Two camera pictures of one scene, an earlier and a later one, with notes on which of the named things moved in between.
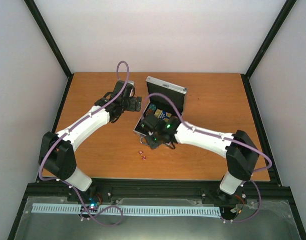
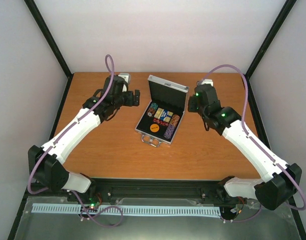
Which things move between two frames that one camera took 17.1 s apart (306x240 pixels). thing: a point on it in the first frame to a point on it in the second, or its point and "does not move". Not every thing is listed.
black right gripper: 153,145 to 192,106
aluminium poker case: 163,98 does not move
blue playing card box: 163,115 does not move
